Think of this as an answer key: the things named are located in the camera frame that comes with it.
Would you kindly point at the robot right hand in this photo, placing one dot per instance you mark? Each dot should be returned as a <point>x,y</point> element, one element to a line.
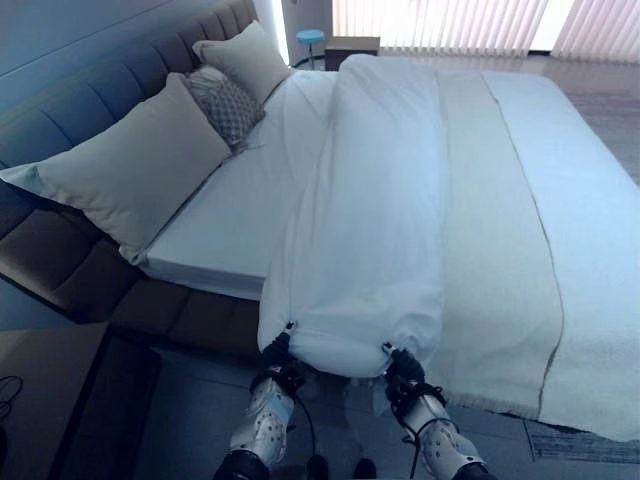
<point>404,367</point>

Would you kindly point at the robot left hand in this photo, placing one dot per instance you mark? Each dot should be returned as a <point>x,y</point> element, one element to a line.
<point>276,354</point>

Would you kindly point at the white duvet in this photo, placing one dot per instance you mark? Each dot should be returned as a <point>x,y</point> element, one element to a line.
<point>360,210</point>

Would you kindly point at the robot left arm silver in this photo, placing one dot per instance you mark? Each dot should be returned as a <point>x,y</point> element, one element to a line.
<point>265,425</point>

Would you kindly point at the robot right arm silver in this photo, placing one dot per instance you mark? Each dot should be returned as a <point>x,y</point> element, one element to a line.
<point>440,435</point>

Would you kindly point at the robot right foot dark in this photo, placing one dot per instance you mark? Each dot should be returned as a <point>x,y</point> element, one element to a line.
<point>365,470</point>

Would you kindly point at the robot foot dark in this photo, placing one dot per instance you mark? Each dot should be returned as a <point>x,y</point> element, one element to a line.
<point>316,469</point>
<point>365,470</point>

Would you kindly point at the robot left foot dark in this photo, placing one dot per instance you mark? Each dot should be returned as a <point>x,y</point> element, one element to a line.
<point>316,469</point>

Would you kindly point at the white mattress sheet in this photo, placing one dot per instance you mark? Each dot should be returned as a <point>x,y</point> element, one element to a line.
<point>240,220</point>

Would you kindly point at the cream bedspread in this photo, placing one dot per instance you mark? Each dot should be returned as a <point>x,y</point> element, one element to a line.
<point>530,240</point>

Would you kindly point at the dark wooden nightstand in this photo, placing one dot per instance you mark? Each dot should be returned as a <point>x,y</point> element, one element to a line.
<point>60,400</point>

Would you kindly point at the large cream pillow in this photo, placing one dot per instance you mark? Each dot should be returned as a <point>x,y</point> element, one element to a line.
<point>130,170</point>
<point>250,57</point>

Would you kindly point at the patterned grey cushion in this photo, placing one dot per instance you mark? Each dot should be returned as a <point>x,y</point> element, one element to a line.
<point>227,107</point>

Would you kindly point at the brown cardboard box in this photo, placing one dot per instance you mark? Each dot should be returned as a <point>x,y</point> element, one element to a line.
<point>350,50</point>

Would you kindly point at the blue round stool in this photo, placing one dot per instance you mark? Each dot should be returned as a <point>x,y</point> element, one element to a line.
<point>310,37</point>

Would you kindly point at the white vertical blinds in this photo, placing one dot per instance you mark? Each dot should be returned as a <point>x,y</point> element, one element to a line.
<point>450,25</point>

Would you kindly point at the brown upholstered bed frame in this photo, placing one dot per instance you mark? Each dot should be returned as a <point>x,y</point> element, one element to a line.
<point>65,95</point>

